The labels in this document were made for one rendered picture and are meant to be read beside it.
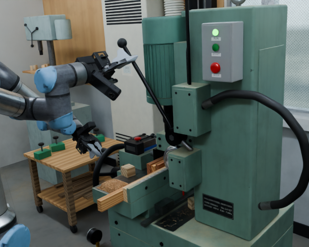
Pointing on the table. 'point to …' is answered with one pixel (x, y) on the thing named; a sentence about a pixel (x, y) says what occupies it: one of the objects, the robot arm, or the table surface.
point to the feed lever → (175, 140)
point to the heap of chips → (112, 185)
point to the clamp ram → (156, 153)
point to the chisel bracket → (161, 144)
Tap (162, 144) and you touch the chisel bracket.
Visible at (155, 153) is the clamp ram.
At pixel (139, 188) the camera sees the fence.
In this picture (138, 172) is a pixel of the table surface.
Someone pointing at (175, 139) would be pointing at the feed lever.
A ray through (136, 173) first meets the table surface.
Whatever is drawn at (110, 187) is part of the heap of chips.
